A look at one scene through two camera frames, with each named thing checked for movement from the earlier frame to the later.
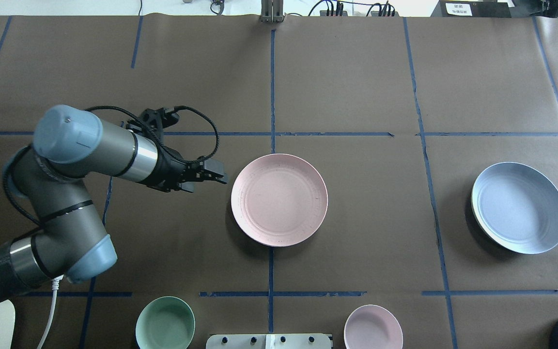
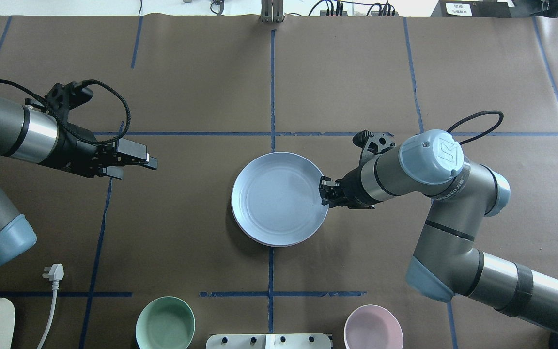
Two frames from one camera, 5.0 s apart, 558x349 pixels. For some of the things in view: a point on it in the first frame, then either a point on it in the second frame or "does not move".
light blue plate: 519,208 -> 276,200
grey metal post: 271,11 does not move
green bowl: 165,323 does not move
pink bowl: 372,326 does not move
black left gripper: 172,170 -> 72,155
